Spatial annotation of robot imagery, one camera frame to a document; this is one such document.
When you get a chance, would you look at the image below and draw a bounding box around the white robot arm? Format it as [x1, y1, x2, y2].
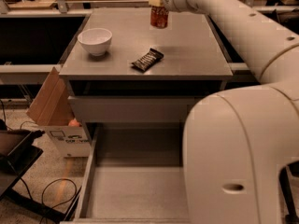
[150, 0, 299, 224]

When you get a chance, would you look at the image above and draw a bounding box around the open cardboard box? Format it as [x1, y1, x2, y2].
[27, 68, 90, 158]

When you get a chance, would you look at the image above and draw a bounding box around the red coke can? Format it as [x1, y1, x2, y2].
[150, 7, 168, 29]

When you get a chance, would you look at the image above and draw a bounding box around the black snack bar wrapper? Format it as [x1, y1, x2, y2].
[132, 49, 164, 72]

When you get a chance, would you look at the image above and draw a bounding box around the black office chair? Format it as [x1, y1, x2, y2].
[279, 161, 299, 224]

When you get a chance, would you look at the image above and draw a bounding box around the open grey middle drawer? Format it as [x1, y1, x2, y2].
[61, 123, 190, 224]

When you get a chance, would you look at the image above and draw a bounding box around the white ceramic bowl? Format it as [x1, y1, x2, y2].
[78, 28, 112, 56]

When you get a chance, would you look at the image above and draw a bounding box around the black equipment stand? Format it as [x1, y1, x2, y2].
[0, 119, 79, 224]

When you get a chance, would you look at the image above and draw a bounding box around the grey drawer cabinet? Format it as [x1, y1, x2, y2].
[60, 8, 233, 138]

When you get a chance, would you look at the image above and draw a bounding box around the closed grey top drawer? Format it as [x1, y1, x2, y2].
[68, 96, 198, 123]

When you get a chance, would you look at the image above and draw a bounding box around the orange fruit in box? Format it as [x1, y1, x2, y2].
[68, 119, 81, 127]

